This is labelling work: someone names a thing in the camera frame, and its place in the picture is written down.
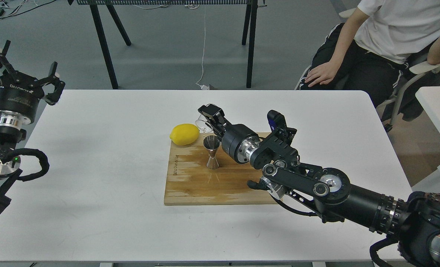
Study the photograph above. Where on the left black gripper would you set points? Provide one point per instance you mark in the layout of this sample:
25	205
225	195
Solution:
14	100

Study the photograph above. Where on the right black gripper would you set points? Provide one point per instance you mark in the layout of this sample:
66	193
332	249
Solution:
238	140

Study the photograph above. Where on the steel double jigger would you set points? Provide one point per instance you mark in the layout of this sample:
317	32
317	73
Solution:
212	161

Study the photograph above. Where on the clear glass measuring cup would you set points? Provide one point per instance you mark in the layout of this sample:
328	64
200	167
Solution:
203	127

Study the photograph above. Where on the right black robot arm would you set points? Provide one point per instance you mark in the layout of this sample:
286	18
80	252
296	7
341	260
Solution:
311	190

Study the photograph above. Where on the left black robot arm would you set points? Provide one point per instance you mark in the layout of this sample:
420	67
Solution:
23	164

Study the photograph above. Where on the person's right hand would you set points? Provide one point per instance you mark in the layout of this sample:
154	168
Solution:
322	74

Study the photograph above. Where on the yellow lemon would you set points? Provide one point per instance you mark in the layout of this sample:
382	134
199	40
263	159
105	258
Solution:
184	134

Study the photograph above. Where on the wooden cutting board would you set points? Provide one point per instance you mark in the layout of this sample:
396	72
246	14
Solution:
190	182

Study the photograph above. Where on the black metal rack table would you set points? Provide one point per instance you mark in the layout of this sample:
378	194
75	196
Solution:
172	37

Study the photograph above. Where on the seated person white shirt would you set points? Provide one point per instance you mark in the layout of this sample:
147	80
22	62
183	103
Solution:
375	42

